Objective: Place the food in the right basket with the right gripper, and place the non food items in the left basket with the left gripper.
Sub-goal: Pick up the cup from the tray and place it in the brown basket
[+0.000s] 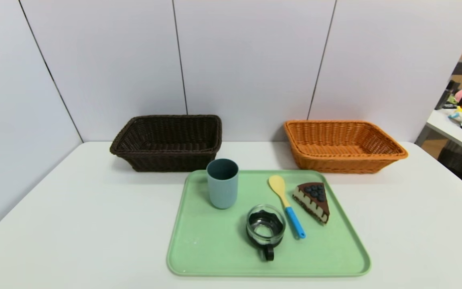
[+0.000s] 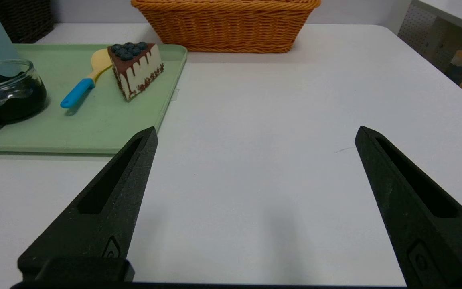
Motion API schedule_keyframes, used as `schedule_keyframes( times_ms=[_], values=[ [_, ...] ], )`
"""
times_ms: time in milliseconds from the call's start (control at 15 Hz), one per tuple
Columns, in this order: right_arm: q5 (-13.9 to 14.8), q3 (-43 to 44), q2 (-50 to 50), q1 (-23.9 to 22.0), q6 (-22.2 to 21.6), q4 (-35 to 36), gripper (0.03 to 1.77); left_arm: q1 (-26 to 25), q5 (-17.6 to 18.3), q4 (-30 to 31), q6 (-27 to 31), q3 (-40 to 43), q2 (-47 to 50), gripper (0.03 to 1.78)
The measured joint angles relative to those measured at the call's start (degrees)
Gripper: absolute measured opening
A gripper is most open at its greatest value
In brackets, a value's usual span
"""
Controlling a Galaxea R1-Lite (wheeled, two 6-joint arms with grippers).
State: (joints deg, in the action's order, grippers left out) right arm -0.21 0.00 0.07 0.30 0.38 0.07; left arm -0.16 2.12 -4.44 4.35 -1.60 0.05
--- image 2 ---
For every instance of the chocolate blueberry cake slice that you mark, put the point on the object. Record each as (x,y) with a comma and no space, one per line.
(138,72)

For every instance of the white side table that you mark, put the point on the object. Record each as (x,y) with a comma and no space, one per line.
(455,14)

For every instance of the dark brown wicker basket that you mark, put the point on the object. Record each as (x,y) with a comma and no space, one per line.
(26,20)

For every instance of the light green plastic tray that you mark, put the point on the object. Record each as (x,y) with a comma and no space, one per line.
(94,124)

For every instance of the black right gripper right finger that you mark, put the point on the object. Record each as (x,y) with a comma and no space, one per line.
(423,241)

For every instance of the orange wicker basket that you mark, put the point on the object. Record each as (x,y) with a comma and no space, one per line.
(227,28)

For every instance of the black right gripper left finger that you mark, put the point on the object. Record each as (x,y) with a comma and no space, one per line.
(94,224)

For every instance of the clear tape tab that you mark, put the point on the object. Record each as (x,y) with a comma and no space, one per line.
(175,94)

